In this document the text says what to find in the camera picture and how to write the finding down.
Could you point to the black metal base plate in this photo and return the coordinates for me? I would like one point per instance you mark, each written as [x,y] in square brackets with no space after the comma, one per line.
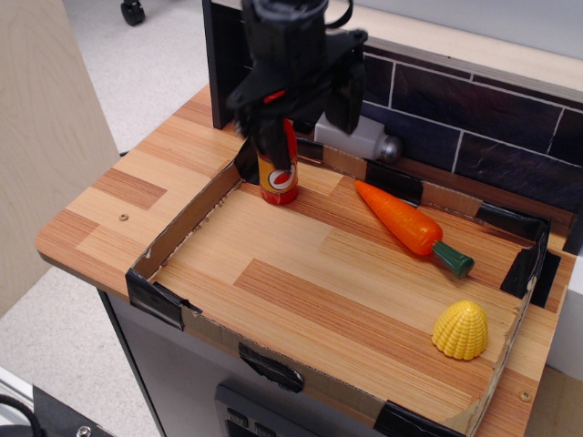
[58,419]

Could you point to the cardboard fence with black tape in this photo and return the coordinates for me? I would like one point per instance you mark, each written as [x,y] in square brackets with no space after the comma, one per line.
[318,298]

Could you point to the red hot sauce bottle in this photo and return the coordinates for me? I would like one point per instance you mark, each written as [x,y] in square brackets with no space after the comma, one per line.
[279,187]

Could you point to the grey cabinet control panel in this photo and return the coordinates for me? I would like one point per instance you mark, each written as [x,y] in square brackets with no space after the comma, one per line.
[240,416]

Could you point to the orange toy carrot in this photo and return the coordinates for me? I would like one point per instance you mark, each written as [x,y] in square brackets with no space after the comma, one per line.
[419,233]

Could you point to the white salt shaker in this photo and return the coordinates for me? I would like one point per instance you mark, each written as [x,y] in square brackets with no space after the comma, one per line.
[369,140]

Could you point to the yellow toy corn piece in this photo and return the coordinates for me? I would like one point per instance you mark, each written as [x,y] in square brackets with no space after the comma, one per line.
[461,331]

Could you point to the black chair caster wheel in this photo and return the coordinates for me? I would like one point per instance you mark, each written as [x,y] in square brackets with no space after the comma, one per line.
[132,12]

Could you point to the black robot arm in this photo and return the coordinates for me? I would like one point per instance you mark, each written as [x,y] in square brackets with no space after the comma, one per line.
[275,10]

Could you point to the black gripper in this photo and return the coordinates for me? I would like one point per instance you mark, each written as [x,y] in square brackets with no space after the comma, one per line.
[294,63]

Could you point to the dark brick backsplash panel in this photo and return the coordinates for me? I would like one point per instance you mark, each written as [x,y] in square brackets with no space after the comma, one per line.
[479,111]

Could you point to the light plywood board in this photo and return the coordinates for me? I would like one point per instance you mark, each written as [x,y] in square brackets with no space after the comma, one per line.
[55,140]

